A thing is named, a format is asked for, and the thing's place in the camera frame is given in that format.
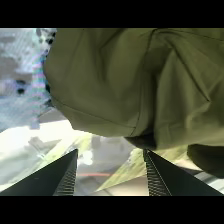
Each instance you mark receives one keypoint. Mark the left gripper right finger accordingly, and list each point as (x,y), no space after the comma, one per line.
(170,181)

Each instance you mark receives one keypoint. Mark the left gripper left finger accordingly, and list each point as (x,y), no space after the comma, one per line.
(56,178)

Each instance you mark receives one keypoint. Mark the olive green garment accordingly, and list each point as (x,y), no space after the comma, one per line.
(133,83)

